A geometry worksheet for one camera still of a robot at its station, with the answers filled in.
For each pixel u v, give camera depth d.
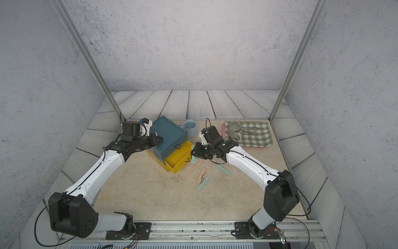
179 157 0.88
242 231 0.73
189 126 1.10
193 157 0.78
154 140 0.71
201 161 0.77
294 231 0.74
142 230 0.73
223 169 0.94
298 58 0.87
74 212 0.40
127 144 0.59
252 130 1.14
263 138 1.08
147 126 0.73
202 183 0.89
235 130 1.11
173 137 0.82
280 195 0.42
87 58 0.87
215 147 0.61
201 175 0.91
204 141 0.73
